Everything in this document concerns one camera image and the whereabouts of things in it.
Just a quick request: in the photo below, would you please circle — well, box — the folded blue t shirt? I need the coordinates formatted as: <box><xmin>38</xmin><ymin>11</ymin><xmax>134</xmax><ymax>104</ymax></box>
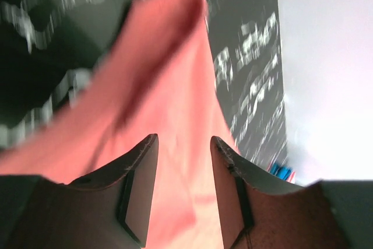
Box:
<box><xmin>269</xmin><ymin>163</ymin><xmax>293</xmax><ymax>181</ymax></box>

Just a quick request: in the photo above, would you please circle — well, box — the coral red t shirt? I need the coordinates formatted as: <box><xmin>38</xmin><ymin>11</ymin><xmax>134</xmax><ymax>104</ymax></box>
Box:
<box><xmin>1</xmin><ymin>0</ymin><xmax>234</xmax><ymax>248</ymax></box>

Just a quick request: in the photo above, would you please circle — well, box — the folded pink t shirt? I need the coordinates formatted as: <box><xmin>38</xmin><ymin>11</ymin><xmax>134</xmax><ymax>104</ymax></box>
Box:
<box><xmin>287</xmin><ymin>171</ymin><xmax>296</xmax><ymax>184</ymax></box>

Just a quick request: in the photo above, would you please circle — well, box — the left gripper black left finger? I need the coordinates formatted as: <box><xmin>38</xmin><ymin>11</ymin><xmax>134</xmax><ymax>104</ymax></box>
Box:
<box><xmin>1</xmin><ymin>134</ymin><xmax>159</xmax><ymax>248</ymax></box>

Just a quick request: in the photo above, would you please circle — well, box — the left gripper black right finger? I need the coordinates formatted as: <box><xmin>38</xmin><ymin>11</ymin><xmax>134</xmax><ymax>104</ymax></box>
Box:
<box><xmin>210</xmin><ymin>136</ymin><xmax>372</xmax><ymax>248</ymax></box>

